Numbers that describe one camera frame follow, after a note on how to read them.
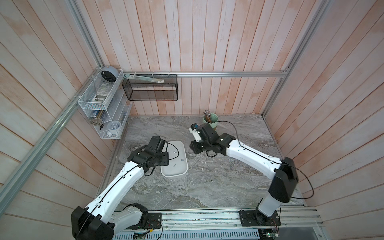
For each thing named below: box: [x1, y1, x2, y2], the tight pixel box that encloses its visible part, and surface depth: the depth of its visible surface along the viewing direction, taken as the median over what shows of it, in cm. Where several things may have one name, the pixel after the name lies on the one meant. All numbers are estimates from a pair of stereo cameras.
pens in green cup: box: [203, 110, 212, 124], surface depth 100 cm
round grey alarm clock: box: [101, 66, 119, 83], surface depth 84 cm
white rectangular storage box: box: [160, 140, 189, 178], surface depth 92 cm
